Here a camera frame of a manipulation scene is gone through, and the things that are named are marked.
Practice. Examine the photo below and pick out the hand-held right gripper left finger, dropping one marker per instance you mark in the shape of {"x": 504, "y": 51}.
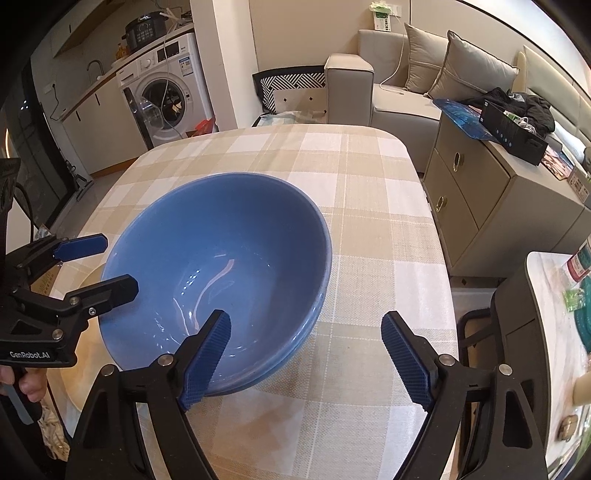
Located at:
{"x": 205, "y": 355}

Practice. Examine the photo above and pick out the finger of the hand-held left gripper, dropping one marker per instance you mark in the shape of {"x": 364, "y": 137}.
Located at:
{"x": 115, "y": 290}
{"x": 81, "y": 247}

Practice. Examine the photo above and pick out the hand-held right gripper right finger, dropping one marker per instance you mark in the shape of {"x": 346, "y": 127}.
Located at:
{"x": 408, "y": 360}

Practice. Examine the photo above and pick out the beige plate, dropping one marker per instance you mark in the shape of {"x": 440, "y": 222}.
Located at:
{"x": 90, "y": 277}

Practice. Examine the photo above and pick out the person's left hand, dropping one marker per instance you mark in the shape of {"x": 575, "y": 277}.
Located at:
{"x": 30, "y": 385}

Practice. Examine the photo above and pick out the floral patterned cloth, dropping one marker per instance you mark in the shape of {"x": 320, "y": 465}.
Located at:
{"x": 51, "y": 429}

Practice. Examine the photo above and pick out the black framed glass door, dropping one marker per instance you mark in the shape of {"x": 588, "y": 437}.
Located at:
{"x": 37, "y": 138}

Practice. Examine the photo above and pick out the kitchen counter cabinet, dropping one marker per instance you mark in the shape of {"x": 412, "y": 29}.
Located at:
{"x": 106, "y": 124}

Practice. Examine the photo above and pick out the white marble table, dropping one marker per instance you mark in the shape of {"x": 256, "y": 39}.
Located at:
{"x": 549, "y": 300}

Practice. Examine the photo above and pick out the grey drawer cabinet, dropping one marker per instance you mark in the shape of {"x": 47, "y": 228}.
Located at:
{"x": 485, "y": 207}

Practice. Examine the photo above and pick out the red gift bag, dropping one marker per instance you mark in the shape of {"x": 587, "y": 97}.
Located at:
{"x": 205, "y": 127}

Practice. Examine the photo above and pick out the green snack wrapper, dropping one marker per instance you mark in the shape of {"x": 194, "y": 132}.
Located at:
{"x": 573, "y": 300}

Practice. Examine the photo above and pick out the beige rounded object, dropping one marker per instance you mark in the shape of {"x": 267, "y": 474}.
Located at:
{"x": 582, "y": 393}

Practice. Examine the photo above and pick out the teal plastic lid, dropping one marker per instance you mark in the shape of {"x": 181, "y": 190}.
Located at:
{"x": 585, "y": 318}

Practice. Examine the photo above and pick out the white washing machine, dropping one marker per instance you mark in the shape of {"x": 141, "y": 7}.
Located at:
{"x": 180, "y": 92}

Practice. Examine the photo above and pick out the clear plastic water bottle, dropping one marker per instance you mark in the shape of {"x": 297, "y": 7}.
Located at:
{"x": 581, "y": 265}

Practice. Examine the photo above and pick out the upper kitchen cabinet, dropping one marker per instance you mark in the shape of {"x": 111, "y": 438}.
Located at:
{"x": 87, "y": 27}

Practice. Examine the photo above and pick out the black pressure cooker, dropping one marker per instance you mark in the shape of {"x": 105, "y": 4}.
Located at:
{"x": 145, "y": 34}

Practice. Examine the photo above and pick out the green plaid cloth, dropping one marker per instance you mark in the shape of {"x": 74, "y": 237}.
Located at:
{"x": 286, "y": 117}

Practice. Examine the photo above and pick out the black storage box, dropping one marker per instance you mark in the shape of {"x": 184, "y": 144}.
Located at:
{"x": 512, "y": 138}

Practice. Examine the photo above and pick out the grey tissue box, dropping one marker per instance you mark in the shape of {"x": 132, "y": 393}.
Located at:
{"x": 579, "y": 182}

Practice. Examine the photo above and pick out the printed poster sheets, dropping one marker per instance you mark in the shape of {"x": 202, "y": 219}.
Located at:
{"x": 556, "y": 161}

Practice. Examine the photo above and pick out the blue printed mat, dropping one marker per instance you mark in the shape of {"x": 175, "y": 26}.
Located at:
{"x": 461, "y": 115}

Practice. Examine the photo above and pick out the grey sofa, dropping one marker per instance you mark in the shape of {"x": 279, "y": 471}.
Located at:
{"x": 397, "y": 106}

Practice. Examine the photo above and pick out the beige diamond print pillow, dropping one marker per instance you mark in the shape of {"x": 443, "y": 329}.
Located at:
{"x": 300, "y": 99}

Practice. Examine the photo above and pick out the black white patterned cushion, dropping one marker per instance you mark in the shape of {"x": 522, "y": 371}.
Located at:
{"x": 295, "y": 82}

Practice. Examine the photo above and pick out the black jacket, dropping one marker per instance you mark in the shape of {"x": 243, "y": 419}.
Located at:
{"x": 535, "y": 110}

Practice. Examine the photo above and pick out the grey cushion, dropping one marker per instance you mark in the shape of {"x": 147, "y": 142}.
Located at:
{"x": 425, "y": 60}
{"x": 466, "y": 74}

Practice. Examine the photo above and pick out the green white wall packet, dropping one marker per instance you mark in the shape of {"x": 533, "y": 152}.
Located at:
{"x": 382, "y": 18}

